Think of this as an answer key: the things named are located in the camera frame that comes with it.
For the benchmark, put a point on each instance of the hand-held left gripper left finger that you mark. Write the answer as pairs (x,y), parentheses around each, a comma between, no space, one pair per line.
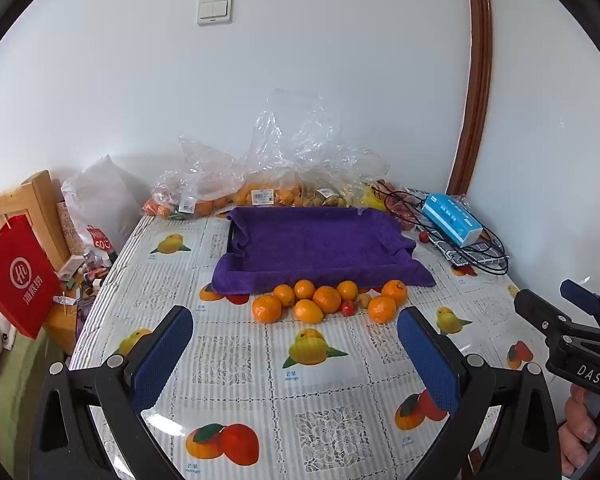
(162,355)

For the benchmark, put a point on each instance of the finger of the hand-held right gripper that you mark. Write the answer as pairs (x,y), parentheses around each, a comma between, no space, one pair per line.
(540,312)
(582,297)

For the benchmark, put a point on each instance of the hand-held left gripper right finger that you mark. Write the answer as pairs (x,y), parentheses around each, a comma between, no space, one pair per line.
(430,360)

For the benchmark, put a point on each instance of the large orange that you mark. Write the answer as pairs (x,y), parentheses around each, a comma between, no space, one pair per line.
(394,292)
(382,309)
(266,308)
(327,299)
(308,311)

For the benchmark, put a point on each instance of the small brown round fruit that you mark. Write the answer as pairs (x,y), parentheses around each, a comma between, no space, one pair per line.
(363,301)

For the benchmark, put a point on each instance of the small red fruit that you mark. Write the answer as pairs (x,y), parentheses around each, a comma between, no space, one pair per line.
(423,235)
(348,308)

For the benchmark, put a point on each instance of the small orange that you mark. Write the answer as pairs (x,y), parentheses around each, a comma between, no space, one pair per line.
(347,290)
(283,294)
(304,289)

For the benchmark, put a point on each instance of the black tray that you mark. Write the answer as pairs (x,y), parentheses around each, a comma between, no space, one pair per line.
(231,245)

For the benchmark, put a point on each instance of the bag of red fruits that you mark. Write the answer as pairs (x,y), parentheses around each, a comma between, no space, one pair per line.
(400,207)

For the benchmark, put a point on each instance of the person's right hand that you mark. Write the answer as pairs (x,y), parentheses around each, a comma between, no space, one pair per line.
(575,425)

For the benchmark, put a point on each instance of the pile of small packets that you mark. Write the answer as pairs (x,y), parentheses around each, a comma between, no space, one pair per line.
(82,272)

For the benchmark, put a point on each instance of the blue tissue pack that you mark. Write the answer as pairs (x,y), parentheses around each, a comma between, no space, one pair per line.
(452,217)

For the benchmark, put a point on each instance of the patterned gift bag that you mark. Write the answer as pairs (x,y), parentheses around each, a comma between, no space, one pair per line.
(70,225)

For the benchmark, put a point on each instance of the purple towel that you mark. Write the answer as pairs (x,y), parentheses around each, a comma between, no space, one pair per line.
(315,245)

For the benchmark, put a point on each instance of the red paper bag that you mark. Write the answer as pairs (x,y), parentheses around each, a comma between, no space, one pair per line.
(20,275)

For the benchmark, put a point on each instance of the yellow snack packet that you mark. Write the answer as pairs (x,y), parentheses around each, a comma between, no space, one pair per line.
(370,197)

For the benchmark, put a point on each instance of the clear bag of tangerines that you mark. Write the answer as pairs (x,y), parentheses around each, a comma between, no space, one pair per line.
(200,180)

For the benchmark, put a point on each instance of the clear bag of brown longans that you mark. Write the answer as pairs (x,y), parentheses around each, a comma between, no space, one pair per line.
(330,197)

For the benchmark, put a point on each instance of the wooden chair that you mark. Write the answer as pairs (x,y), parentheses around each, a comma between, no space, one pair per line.
(42,200)

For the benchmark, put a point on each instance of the clear bag of kumquats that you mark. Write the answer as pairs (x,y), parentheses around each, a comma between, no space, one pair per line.
(275,160)

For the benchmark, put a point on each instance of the brown wooden door frame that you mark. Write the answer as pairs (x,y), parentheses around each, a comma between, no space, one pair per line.
(472,85)

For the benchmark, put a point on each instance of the white light switch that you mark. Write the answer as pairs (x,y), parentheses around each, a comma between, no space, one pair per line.
(214,10)

